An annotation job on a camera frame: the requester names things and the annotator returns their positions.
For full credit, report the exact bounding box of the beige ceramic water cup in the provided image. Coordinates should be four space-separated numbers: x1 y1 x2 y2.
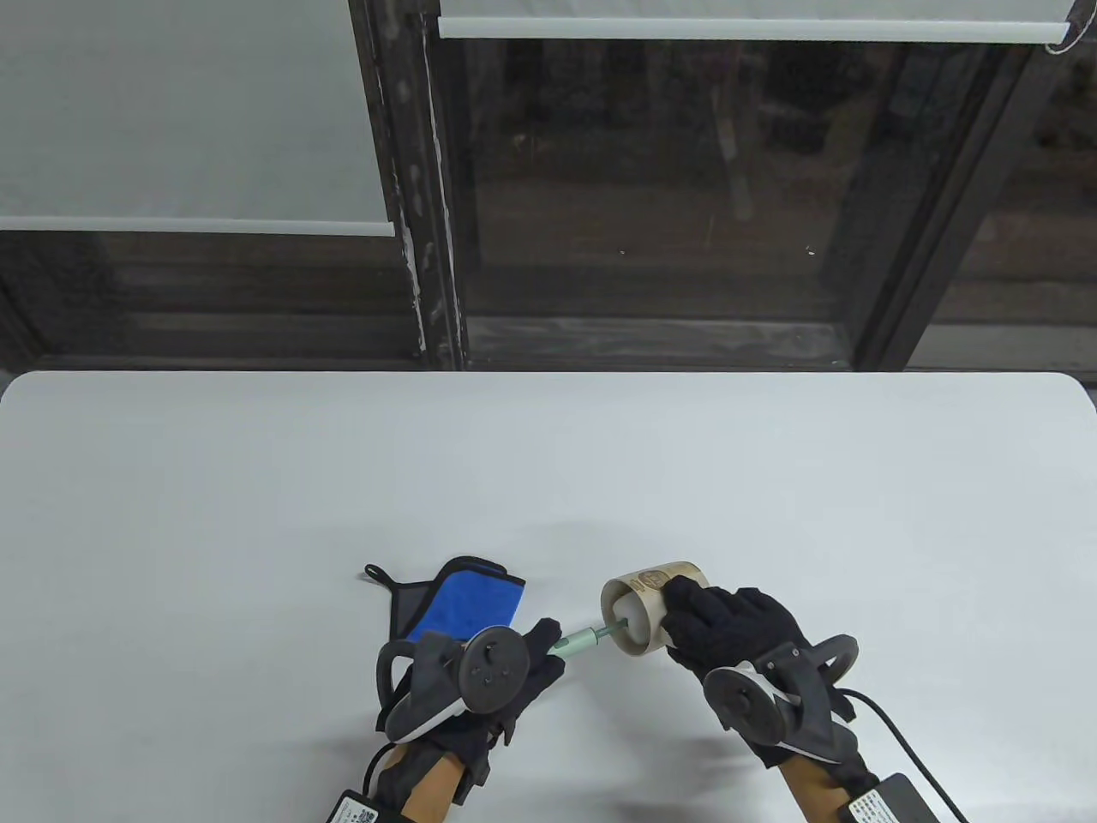
600 561 712 661

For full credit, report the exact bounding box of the black labelled sensor box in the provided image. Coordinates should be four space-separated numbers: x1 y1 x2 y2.
328 789 384 823
844 774 944 823

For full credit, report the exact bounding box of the person's right forearm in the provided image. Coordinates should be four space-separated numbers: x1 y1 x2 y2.
776 759 866 823

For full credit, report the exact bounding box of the dark grey window post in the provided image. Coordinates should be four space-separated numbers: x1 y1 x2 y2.
853 43 1042 371

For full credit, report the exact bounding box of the white roller blind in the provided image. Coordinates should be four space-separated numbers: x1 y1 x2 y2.
437 0 1072 44
0 0 397 237

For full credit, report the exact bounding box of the person's right hand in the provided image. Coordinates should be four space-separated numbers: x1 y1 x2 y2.
662 576 812 684

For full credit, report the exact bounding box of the weathered dark window post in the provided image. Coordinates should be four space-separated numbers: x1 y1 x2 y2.
350 0 468 371

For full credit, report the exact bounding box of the blue microfiber cloth black trim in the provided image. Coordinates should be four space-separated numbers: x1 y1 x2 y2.
364 556 527 644

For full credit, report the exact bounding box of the grey tracking controller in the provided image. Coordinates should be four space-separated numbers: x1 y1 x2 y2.
703 634 860 766
377 626 533 745

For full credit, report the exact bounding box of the white blind pull cord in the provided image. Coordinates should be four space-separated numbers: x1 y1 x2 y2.
1041 4 1097 54

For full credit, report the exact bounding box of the person's left hand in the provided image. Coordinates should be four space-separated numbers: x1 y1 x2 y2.
375 617 566 805

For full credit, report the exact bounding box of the black sensor cable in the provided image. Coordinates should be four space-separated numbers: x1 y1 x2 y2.
844 690 971 823

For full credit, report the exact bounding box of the white sponge cup brush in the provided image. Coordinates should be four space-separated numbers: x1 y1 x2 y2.
548 598 656 661

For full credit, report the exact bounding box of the grey window sill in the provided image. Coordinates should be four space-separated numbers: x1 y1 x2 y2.
463 315 858 371

